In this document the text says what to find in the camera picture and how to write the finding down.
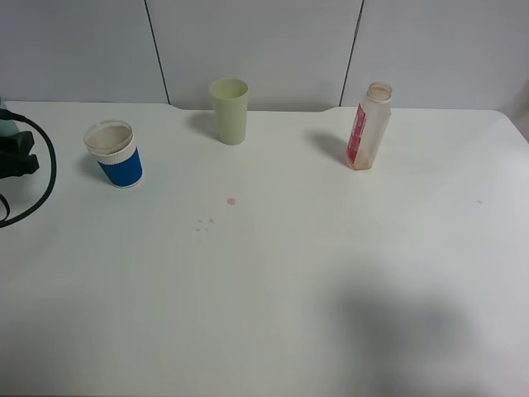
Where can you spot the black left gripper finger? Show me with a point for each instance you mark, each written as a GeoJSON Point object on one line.
{"type": "Point", "coordinates": [15, 157]}

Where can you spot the teal green plastic cup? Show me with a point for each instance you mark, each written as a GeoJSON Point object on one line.
{"type": "Point", "coordinates": [8, 128]}

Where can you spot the clear cup with blue sleeve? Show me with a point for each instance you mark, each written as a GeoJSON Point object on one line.
{"type": "Point", "coordinates": [112, 145]}

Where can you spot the plastic drink bottle pink label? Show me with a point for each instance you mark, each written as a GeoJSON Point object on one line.
{"type": "Point", "coordinates": [371, 120]}

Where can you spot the pale yellow plastic cup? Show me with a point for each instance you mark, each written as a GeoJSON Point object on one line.
{"type": "Point", "coordinates": [230, 103]}

